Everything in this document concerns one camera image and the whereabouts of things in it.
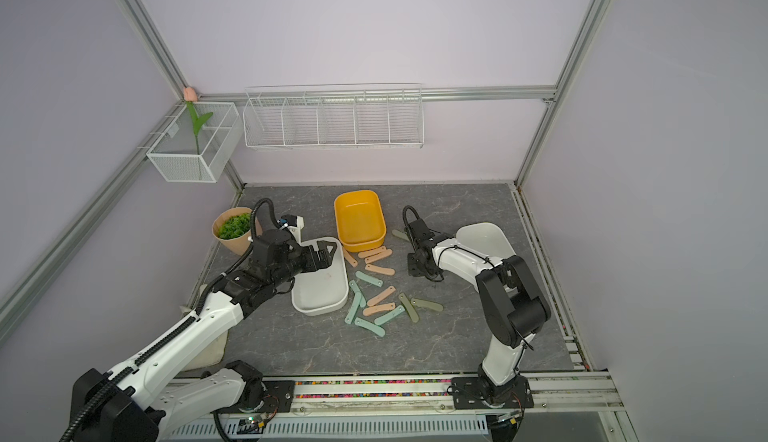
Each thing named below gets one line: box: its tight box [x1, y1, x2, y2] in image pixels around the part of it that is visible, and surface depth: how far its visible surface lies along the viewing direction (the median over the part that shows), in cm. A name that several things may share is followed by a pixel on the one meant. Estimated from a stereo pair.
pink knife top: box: [358, 246, 387, 258], surface depth 103 cm
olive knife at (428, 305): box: [410, 298, 444, 312], surface depth 91 cm
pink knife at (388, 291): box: [367, 286, 396, 306], surface depth 92 cm
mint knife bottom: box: [354, 317, 386, 337], surface depth 86 cm
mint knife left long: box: [344, 292, 362, 325], surface depth 89 cm
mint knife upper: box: [355, 271, 383, 287], surface depth 96 cm
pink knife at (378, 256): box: [364, 249, 393, 264], surface depth 101 cm
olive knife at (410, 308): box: [398, 292, 419, 323], surface depth 90 cm
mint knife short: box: [349, 280, 366, 307], surface depth 91 cm
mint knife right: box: [374, 305, 405, 326], surface depth 88 cm
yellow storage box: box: [334, 190, 387, 253], surface depth 107 cm
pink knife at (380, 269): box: [364, 264, 396, 276], surface depth 98 cm
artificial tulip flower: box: [183, 86, 214, 155], surface depth 92 cm
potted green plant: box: [211, 207, 263, 256], surface depth 95 cm
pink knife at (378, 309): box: [362, 302, 396, 316], surface depth 89 cm
